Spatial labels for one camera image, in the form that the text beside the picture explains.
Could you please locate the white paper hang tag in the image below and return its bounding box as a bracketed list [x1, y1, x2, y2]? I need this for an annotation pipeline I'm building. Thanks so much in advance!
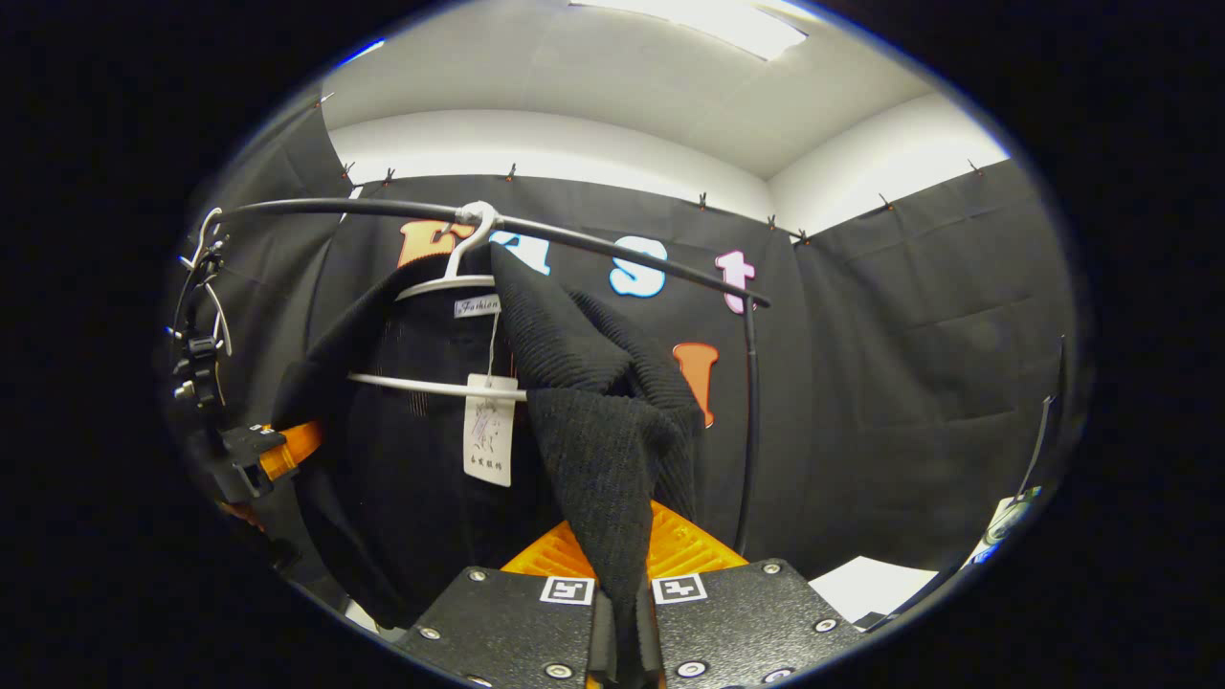
[463, 373, 519, 487]

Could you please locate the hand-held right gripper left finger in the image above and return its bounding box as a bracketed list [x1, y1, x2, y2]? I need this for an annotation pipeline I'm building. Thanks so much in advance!
[394, 522, 618, 689]

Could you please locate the black backdrop cloth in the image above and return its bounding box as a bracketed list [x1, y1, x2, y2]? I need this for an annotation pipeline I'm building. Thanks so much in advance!
[163, 96, 1078, 613]

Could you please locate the black knit jacket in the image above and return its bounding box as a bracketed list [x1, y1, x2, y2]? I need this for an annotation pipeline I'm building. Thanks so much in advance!
[271, 244, 709, 685]

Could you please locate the white flat sheet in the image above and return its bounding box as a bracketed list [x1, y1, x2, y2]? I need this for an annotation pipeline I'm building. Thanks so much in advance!
[809, 555, 941, 628]

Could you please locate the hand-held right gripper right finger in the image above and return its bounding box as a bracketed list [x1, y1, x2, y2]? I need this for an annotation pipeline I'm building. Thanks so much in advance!
[636, 500, 867, 689]

